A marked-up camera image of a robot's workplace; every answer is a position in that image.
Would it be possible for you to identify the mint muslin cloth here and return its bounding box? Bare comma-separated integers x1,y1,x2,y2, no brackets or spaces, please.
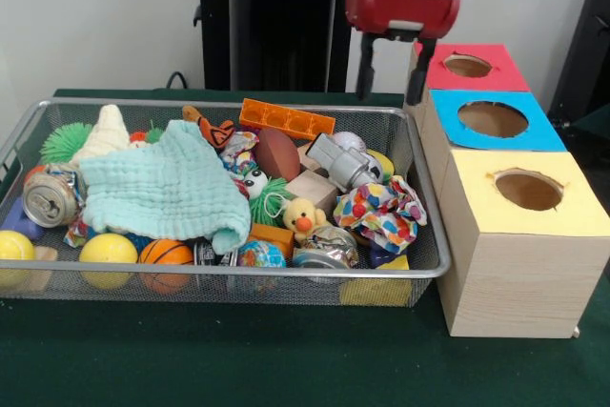
79,119,253,254

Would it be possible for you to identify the orange plastic tray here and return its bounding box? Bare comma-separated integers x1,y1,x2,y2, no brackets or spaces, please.
238,98,336,141

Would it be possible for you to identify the yellow ball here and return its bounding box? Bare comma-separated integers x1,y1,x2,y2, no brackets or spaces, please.
79,234,139,290

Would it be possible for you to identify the dark green tablecloth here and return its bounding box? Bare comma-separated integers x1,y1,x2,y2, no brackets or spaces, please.
0,87,610,407

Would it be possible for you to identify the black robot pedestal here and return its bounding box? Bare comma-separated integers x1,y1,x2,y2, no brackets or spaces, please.
183,0,373,92

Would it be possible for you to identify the yellow plush duck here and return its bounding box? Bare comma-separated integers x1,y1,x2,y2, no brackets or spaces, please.
281,196,330,242

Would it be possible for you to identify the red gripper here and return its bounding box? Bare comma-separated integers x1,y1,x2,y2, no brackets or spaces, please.
345,0,462,107

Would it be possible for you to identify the polka dot crumpled wrapper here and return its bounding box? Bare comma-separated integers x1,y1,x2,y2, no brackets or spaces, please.
333,175,429,254

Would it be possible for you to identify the crushed silver drink can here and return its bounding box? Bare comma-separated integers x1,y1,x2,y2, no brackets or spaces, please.
22,164,88,229

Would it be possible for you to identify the green spiky toy with eyes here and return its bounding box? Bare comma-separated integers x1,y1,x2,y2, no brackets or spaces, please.
237,168,295,228

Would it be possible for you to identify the brown toy football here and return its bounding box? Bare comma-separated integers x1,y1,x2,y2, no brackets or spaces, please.
254,128,302,179

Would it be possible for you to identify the silver mesh bin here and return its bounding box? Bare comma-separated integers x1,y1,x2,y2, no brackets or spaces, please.
0,96,452,308

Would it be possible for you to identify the wooden three-hole box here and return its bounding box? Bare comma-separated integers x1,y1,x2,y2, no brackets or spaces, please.
402,41,610,339

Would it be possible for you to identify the small basketball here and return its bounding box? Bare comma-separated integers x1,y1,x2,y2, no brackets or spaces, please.
138,238,195,295

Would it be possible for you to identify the black chair back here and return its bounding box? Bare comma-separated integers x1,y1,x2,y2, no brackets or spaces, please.
546,0,610,127

